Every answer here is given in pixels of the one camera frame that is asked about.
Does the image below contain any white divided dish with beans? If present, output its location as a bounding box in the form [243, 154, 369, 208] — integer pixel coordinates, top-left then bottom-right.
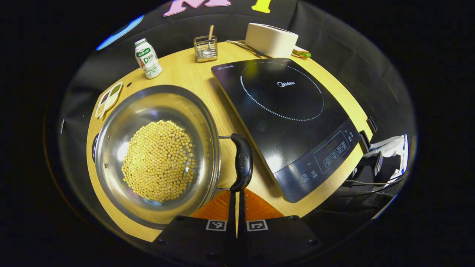
[95, 82, 123, 119]

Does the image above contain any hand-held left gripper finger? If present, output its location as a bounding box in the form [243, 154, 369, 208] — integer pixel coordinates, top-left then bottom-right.
[237, 188, 322, 262]
[154, 190, 238, 261]

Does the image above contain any black induction cooktop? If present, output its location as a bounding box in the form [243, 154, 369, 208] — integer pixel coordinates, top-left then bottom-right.
[211, 57, 360, 204]

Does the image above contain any black backdrop cloth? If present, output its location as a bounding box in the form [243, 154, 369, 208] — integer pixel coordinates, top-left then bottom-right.
[45, 0, 416, 230]

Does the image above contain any wire utensil holder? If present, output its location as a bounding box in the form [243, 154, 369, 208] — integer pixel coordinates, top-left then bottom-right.
[193, 35, 219, 62]

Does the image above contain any white cloth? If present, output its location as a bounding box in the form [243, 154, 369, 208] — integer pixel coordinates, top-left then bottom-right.
[369, 134, 409, 182]

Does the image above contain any sandwich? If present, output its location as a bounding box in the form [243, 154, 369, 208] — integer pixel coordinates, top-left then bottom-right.
[291, 46, 312, 59]

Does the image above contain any white drink bottle green label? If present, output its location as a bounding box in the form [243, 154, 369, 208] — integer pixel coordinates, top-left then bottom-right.
[134, 38, 163, 79]

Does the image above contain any grey toaster cable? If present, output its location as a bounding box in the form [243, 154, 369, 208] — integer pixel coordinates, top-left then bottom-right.
[225, 40, 268, 57]

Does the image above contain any white toaster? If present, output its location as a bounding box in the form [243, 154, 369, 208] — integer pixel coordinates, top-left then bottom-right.
[245, 23, 299, 59]

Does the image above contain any pile of yellow soybeans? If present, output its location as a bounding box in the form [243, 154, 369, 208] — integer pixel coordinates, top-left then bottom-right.
[121, 119, 196, 203]

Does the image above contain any steel pot with black handles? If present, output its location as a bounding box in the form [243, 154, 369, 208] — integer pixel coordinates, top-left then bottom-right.
[91, 85, 254, 230]

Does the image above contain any thin grey cable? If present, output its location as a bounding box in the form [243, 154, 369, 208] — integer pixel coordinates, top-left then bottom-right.
[342, 177, 404, 187]

